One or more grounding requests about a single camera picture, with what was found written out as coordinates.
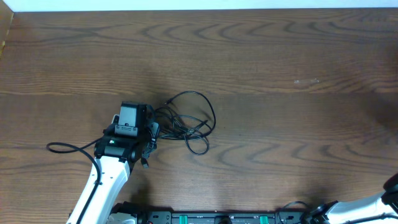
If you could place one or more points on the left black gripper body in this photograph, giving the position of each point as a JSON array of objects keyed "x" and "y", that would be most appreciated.
[{"x": 151, "y": 137}]

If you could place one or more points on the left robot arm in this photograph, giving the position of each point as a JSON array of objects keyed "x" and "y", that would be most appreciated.
[{"x": 130, "y": 138}]

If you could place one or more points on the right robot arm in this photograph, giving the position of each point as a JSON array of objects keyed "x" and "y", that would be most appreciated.
[{"x": 377, "y": 209}]

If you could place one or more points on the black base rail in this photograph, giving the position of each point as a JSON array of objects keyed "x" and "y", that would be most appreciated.
[{"x": 132, "y": 213}]

